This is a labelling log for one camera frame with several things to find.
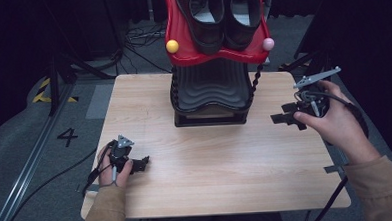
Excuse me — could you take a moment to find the left hand-held gripper cable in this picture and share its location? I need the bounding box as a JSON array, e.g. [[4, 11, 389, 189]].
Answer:
[[0, 140, 121, 221]]

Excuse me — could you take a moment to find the person's left hand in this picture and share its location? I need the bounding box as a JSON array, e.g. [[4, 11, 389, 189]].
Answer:
[[95, 143, 135, 190]]

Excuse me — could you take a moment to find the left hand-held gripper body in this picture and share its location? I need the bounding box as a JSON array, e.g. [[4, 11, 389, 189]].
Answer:
[[106, 133, 137, 175]]

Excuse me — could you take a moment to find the bundle of floor cables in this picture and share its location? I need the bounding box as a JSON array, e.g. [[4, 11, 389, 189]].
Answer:
[[122, 21, 173, 77]]

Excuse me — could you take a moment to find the grey tape strip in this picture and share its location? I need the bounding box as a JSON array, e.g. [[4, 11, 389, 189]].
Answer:
[[322, 163, 347, 177]]

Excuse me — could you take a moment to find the black metal stand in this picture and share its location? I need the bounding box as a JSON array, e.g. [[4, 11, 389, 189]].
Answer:
[[45, 49, 119, 118], [276, 45, 335, 88]]

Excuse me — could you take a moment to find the grey floor rail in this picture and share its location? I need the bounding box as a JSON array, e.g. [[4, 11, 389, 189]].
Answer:
[[0, 83, 82, 221]]

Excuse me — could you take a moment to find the yellow and black floor tape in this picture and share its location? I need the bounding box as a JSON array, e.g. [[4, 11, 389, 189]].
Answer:
[[30, 76, 80, 106]]

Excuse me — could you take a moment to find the red and black shoe rack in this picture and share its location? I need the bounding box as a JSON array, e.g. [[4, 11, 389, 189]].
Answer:
[[162, 0, 280, 129]]

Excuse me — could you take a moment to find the hand-held gripper cable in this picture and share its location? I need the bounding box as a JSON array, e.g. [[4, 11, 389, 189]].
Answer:
[[295, 87, 374, 221], [0, 140, 121, 221]]

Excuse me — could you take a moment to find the right hand-held gripper cable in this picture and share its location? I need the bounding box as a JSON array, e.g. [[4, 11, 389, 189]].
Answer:
[[295, 87, 374, 221]]

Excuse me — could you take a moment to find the person's right hand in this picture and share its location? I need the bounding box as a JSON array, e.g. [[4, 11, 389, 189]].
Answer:
[[291, 77, 382, 168]]

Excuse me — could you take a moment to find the black leather shoe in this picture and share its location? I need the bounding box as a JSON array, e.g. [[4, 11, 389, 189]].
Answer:
[[221, 0, 266, 53], [174, 0, 229, 57]]

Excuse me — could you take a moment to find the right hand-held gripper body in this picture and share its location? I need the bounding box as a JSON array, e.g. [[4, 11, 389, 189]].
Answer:
[[291, 65, 345, 121]]

